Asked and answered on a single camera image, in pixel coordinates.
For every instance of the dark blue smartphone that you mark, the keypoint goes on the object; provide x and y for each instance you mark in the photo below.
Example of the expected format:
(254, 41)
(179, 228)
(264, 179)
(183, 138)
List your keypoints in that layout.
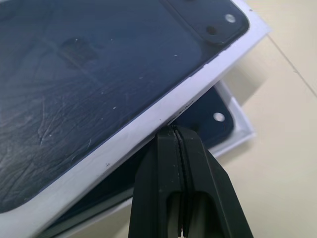
(210, 104)

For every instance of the white phone box base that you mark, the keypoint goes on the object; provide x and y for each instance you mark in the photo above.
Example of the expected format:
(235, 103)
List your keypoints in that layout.
(244, 124)

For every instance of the white phone box lid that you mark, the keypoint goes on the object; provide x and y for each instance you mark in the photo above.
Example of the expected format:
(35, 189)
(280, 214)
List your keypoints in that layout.
(99, 86)

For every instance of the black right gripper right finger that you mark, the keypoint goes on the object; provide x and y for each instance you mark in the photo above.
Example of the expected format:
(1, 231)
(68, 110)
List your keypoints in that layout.
(210, 198)

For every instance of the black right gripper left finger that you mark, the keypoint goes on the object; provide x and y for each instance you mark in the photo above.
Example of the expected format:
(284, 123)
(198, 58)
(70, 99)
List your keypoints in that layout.
(156, 178)

